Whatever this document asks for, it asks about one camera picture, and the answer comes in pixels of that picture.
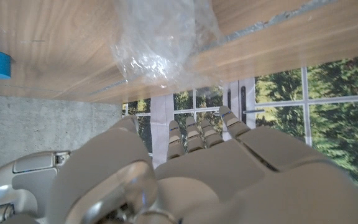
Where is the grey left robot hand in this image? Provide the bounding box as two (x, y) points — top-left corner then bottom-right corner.
(47, 105), (358, 224)

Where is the clear plastic wrap sheet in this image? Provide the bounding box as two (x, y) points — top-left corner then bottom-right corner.
(110, 0), (226, 90)

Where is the printed forest window backdrop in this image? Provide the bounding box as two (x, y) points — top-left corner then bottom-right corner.
(121, 52), (358, 200)

